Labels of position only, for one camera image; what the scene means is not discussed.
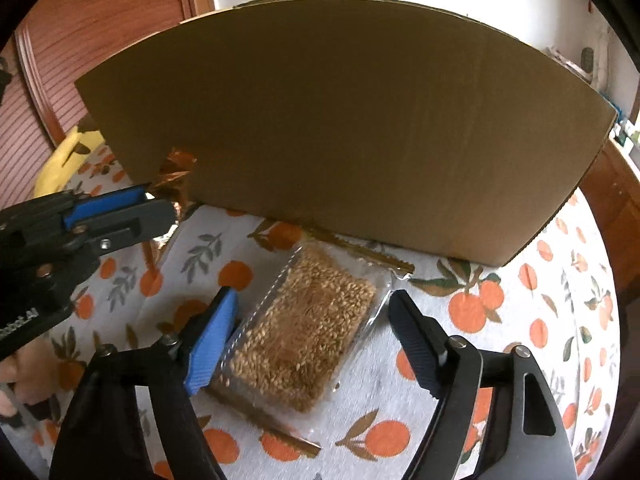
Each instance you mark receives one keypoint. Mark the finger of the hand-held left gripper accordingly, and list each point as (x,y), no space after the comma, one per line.
(110,207)
(140,220)

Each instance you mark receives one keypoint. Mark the row of small desk items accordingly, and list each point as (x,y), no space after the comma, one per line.
(625,130)

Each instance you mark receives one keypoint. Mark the clear grain cake pack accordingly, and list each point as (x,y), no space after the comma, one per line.
(300,335)

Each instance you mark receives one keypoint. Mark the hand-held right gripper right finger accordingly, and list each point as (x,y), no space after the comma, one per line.
(415,350)

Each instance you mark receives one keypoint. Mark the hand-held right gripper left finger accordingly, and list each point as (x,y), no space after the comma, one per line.
(205,355)

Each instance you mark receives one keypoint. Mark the person's left hand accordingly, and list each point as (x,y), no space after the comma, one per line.
(20,375)

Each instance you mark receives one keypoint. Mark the brown cardboard box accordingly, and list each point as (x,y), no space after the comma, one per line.
(350,125)

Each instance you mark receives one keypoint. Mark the wooden wardrobe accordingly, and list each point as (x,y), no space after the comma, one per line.
(100,25)

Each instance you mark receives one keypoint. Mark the pale patterned curtain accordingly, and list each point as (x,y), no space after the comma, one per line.
(603,60)

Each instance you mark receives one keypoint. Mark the golden crinkly snack wrapper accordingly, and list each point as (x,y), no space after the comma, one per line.
(177,180)

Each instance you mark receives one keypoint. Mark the round dark object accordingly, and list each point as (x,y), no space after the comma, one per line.
(587,62)

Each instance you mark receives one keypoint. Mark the orange fruit print tablecloth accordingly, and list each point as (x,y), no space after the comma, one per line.
(500,375)

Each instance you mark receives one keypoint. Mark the wooden cabinet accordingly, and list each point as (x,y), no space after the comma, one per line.
(620,195)

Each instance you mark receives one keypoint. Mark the yellow cushion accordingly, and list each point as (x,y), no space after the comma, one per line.
(60,165)

